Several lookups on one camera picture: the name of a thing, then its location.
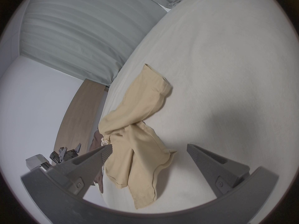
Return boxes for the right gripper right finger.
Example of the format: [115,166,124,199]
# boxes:
[186,144,251,198]

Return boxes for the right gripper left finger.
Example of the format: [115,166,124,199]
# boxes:
[48,144,113,198]

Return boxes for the beige shorts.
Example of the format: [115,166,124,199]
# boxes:
[98,64,177,209]

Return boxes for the bed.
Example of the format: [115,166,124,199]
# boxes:
[53,0,299,213]

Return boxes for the brown garment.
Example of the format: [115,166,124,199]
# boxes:
[90,130,105,193]

